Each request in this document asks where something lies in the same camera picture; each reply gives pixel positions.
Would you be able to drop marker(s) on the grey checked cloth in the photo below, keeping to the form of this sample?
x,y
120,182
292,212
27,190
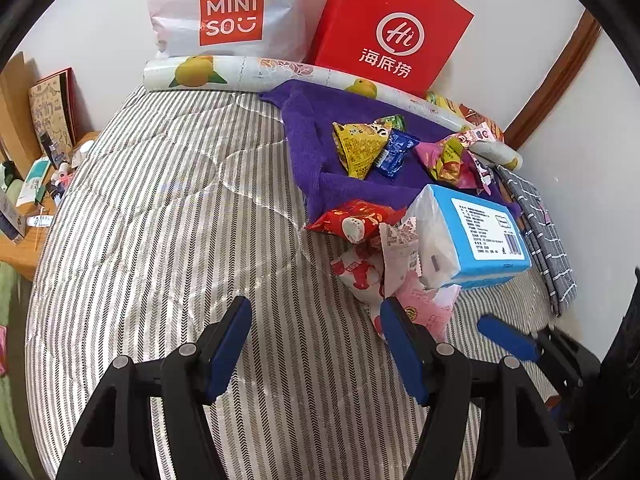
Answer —
x,y
545,245

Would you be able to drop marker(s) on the purple towel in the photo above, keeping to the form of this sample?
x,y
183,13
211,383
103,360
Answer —
x,y
310,145

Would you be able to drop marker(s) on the white lying tube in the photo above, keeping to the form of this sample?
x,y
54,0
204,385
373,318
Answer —
x,y
40,220

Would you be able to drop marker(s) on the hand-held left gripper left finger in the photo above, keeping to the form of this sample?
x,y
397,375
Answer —
x,y
230,345

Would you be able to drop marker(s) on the striped mattress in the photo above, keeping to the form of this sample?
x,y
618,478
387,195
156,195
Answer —
x,y
175,210

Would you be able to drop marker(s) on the fruit print paper roll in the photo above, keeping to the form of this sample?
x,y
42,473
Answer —
x,y
235,72

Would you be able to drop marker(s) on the yellow chips packet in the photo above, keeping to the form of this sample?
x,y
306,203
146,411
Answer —
x,y
440,102

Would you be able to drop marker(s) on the yellow triangular snack packet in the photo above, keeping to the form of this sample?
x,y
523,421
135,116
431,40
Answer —
x,y
360,150

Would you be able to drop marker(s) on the white upright tube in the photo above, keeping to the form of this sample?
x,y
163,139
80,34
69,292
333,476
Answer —
x,y
32,185

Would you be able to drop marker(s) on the white printed snack packet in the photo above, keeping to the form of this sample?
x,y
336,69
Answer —
x,y
397,250

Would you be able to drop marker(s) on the small blue box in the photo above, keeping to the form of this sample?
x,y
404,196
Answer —
x,y
11,220

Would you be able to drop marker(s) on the cardboard board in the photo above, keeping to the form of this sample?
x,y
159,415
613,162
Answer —
x,y
15,110

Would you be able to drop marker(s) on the white plastic bag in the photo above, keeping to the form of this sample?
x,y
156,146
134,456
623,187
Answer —
x,y
280,20

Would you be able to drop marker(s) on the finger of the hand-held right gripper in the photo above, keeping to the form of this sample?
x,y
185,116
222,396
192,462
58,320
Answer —
x,y
505,335

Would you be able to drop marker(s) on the blue tissue pack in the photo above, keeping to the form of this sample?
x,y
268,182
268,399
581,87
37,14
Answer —
x,y
480,230

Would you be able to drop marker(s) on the green cloth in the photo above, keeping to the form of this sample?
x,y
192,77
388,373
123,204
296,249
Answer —
x,y
10,360

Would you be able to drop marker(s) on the brown illustrated book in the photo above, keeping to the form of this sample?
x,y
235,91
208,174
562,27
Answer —
x,y
50,105

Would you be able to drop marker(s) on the white and red snack packet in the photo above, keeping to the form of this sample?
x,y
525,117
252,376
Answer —
x,y
357,272

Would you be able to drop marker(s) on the pink and green snack packet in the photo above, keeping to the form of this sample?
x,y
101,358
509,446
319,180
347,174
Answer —
x,y
450,165

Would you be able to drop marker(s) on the red paper bag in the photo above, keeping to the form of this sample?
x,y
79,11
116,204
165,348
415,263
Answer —
x,y
350,25

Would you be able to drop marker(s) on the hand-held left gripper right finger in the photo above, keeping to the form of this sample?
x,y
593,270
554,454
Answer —
x,y
405,345

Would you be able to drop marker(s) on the brown wooden door frame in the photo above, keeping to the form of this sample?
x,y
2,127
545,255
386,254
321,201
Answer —
x,y
560,80

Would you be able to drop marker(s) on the white round jar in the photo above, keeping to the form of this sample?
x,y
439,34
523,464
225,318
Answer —
x,y
86,147

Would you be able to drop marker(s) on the red chips packet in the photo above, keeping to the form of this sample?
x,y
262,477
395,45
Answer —
x,y
482,120

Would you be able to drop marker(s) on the wooden desk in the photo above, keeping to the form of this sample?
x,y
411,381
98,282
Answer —
x,y
20,255

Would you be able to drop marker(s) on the blue snack packet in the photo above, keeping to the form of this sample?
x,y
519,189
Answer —
x,y
395,155

